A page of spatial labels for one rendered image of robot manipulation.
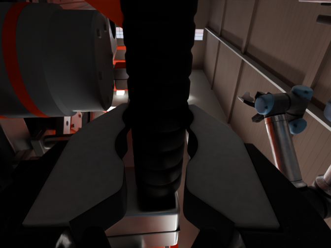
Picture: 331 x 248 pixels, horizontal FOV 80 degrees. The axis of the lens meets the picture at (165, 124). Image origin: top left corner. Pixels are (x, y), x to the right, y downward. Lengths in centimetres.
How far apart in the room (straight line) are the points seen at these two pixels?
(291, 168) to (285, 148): 7
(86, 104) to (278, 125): 71
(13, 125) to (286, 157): 80
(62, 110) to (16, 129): 13
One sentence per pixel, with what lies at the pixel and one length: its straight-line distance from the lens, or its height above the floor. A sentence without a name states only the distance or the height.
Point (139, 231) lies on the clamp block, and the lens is 17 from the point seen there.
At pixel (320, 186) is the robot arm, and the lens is 92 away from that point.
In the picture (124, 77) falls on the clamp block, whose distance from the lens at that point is 45.
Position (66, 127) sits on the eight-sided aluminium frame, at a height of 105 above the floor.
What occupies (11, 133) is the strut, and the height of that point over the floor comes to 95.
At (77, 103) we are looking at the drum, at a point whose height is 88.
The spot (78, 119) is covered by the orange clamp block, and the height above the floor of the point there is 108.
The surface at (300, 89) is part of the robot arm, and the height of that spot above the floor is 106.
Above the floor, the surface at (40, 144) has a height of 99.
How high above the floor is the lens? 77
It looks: 33 degrees up
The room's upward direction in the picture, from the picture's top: 179 degrees counter-clockwise
